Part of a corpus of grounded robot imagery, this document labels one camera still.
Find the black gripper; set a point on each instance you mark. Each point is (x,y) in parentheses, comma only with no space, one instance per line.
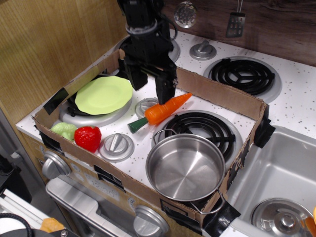
(166,81)

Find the orange toy carrot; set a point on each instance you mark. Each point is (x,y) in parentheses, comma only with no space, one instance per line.
(158,113)

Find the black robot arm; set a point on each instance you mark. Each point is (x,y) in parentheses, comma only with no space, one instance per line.
(144,13)

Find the light green plate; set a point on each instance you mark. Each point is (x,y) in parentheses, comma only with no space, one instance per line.
(104,95)

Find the grey stove knob middle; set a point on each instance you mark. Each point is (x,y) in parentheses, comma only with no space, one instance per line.
(143,105)

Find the grey stove knob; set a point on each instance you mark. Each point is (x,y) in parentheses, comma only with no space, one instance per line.
(143,105)
(203,51)
(116,147)

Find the black burner back left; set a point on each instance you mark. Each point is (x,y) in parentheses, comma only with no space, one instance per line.
(174,51)

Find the black burner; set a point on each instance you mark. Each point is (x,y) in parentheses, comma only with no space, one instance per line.
(250,75)
(174,51)
(213,127)
(70,113)

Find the grey stove knob back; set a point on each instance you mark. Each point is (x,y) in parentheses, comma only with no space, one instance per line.
(203,51)

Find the hanging metal strainer spoon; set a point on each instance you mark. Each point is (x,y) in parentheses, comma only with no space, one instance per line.
(185,14)

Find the grey stove knob front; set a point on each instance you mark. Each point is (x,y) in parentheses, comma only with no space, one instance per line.
(116,147)

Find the black burner front right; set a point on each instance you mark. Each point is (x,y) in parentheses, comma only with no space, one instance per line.
(213,127)

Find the red toy strawberry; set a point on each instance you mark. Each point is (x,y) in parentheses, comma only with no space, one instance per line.
(88,137)

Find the black burner front left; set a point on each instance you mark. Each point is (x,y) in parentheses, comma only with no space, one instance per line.
(70,113)

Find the stainless steel pot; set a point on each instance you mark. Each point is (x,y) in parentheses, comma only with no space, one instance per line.
(186,168)

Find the light green toy vegetable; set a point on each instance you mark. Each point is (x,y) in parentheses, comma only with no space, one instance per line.
(65,130)

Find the black burner back right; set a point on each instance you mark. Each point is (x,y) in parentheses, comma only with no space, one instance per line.
(250,75)

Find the hanging metal spatula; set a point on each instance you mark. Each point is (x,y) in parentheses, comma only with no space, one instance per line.
(236,22)

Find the cardboard fence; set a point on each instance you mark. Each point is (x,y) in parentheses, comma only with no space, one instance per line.
(117,182)

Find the grey oven knob left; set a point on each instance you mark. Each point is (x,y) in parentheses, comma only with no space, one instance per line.
(54,166)

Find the grey oven knob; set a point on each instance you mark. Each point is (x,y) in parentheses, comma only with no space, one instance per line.
(54,166)
(148,223)

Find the silver oven door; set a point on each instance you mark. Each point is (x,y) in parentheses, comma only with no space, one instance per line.
(93,215)

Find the grey oven knob right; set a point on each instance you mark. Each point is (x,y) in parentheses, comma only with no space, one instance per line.
(148,223)

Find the silver sink basin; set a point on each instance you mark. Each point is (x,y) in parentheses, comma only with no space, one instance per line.
(284,168)

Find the orange object bottom left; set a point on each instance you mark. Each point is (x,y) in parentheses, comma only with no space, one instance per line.
(50,225)

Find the steel pot lid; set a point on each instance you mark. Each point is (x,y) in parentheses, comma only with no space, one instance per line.
(281,217)

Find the orange object in sink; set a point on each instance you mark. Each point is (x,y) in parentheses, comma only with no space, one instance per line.
(310,222)

